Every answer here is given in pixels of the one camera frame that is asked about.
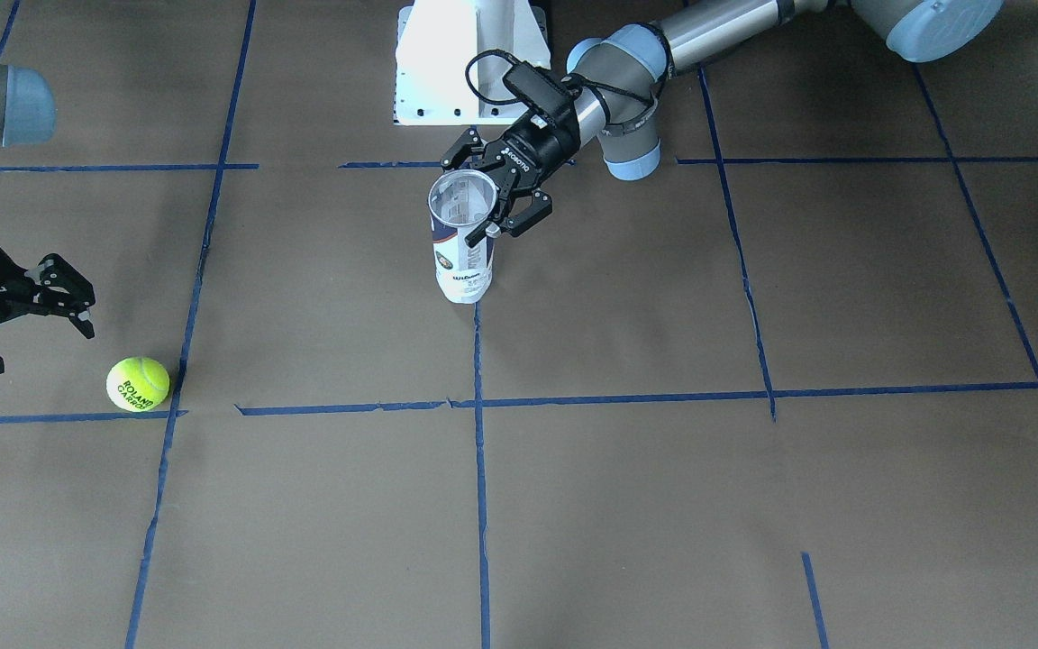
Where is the white mounting pedestal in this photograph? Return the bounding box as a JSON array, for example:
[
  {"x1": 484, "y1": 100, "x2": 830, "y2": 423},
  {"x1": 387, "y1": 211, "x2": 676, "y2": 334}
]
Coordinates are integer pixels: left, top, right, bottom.
[{"x1": 393, "y1": 1, "x2": 551, "y2": 126}]

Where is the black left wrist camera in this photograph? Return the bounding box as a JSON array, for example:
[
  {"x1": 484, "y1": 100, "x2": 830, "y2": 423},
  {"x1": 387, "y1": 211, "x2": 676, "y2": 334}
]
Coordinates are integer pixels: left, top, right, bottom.
[{"x1": 502, "y1": 61, "x2": 577, "y2": 124}]

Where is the yellow Roland Garros tennis ball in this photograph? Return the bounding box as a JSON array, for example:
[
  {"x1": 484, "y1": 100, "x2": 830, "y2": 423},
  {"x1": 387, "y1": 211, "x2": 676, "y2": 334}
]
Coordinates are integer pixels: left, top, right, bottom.
[{"x1": 105, "y1": 357, "x2": 170, "y2": 412}]

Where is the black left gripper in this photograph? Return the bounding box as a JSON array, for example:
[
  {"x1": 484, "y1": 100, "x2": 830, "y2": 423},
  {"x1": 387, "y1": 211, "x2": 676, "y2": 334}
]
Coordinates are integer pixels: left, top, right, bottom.
[{"x1": 441, "y1": 107, "x2": 581, "y2": 247}]

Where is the white tennis ball can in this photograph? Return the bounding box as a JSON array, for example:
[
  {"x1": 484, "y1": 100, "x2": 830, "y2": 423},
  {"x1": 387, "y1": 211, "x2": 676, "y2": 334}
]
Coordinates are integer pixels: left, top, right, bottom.
[{"x1": 427, "y1": 169, "x2": 497, "y2": 304}]

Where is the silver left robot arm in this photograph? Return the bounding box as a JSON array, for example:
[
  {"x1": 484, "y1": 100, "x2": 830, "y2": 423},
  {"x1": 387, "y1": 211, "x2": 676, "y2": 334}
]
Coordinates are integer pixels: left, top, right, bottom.
[{"x1": 428, "y1": 1, "x2": 1002, "y2": 245}]

